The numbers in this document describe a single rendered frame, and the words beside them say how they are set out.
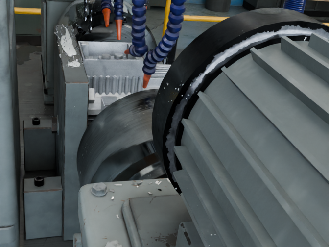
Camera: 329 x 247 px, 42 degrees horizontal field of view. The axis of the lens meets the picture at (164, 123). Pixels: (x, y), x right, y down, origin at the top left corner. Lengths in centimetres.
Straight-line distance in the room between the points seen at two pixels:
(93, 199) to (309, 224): 28
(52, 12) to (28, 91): 32
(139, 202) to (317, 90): 22
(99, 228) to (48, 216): 48
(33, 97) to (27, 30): 273
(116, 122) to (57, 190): 27
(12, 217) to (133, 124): 33
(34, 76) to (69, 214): 81
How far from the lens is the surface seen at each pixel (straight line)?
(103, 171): 57
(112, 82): 84
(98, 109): 84
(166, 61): 104
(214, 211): 26
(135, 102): 64
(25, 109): 137
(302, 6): 133
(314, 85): 27
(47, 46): 132
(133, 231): 40
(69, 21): 112
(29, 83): 154
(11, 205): 81
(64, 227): 89
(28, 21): 413
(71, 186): 83
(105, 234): 41
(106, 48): 91
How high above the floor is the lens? 144
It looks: 29 degrees down
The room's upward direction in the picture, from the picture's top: 8 degrees clockwise
